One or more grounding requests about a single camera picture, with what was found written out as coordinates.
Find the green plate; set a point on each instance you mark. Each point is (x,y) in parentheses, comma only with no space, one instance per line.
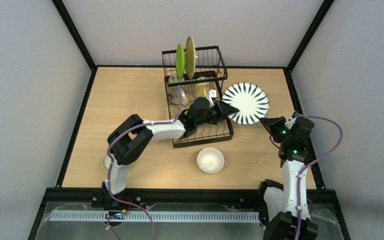
(180,61)

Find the blue striped white plate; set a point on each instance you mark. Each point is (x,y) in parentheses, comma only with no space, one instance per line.
(251,101)

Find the round bamboo tray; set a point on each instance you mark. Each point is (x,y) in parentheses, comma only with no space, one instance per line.
(190,57)

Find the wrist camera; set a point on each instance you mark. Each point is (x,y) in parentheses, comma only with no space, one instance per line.
(211,96)
(290,122)

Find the white ceramic bowl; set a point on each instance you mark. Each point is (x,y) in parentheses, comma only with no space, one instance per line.
(210,160)

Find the white slotted cable duct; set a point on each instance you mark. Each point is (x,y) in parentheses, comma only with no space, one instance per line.
(157,216)

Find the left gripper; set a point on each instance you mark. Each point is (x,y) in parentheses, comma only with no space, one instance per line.
(218,108)

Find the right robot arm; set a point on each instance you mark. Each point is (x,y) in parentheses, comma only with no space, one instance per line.
(289,217)

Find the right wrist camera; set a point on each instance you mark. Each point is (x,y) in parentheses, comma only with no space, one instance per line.
(290,122)

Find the clear glass cup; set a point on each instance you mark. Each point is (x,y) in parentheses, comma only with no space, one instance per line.
(176,94)

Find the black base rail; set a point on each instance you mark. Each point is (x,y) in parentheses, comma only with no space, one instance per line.
(99,197)

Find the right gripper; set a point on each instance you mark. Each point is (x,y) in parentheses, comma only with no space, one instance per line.
(275,124)

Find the left circuit board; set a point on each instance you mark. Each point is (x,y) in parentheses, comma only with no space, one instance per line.
(117,215)

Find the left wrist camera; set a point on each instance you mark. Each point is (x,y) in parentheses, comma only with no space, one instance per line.
(211,96)

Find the black wire dish rack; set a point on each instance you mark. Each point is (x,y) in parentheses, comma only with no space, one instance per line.
(210,67)

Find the yellow mug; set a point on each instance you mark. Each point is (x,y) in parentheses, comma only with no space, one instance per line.
(202,89)

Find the white bowl dark rim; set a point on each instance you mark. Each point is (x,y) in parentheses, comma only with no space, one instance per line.
(106,162)

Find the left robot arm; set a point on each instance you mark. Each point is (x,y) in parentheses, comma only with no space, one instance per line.
(128,141)

